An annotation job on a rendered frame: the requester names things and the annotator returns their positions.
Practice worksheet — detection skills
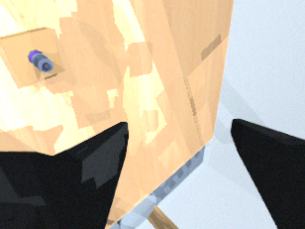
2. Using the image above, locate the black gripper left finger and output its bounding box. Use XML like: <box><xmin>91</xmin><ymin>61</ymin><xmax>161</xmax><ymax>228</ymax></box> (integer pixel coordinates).
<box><xmin>0</xmin><ymin>121</ymin><xmax>129</xmax><ymax>229</ymax></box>

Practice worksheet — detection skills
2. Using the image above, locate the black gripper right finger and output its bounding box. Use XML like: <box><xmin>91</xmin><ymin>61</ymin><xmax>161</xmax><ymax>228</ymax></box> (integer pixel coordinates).
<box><xmin>231</xmin><ymin>119</ymin><xmax>305</xmax><ymax>229</ymax></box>

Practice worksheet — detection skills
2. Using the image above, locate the tan wooden block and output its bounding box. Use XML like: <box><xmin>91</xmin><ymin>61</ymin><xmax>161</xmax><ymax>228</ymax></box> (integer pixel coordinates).
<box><xmin>0</xmin><ymin>27</ymin><xmax>64</xmax><ymax>85</ymax></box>

